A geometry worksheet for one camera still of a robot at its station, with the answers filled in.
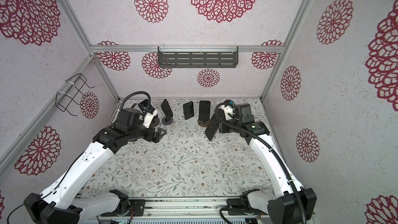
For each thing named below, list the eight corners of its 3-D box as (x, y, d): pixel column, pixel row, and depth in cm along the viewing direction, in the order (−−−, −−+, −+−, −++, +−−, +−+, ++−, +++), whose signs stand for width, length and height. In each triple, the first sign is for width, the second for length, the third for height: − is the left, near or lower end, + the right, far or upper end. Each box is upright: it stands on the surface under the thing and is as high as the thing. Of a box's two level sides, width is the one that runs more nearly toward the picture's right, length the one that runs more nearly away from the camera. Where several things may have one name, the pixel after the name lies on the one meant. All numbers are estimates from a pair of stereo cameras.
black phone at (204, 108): (199, 124, 107) (199, 107, 94) (199, 117, 111) (199, 100, 98) (209, 124, 107) (210, 107, 94) (208, 117, 111) (210, 100, 98)
